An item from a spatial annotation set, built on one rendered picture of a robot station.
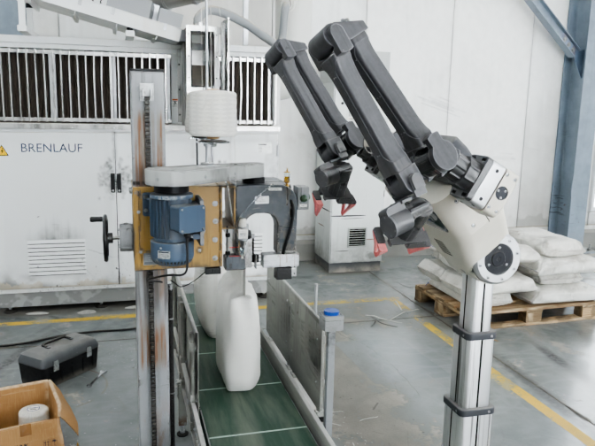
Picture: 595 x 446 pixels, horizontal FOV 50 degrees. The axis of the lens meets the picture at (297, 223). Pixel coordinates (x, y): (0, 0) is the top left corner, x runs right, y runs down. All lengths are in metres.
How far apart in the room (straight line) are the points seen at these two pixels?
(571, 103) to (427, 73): 1.83
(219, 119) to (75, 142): 3.00
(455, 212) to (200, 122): 0.91
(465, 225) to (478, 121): 5.68
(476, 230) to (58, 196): 3.83
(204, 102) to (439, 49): 5.25
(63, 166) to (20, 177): 0.31
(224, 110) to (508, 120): 5.76
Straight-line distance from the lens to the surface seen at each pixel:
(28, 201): 5.17
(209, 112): 2.17
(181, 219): 2.12
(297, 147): 6.63
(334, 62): 1.49
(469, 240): 1.84
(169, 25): 4.75
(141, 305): 2.52
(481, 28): 7.48
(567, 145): 8.05
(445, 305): 5.17
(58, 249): 5.21
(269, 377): 3.06
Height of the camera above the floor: 1.64
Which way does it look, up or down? 11 degrees down
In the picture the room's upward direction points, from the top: 1 degrees clockwise
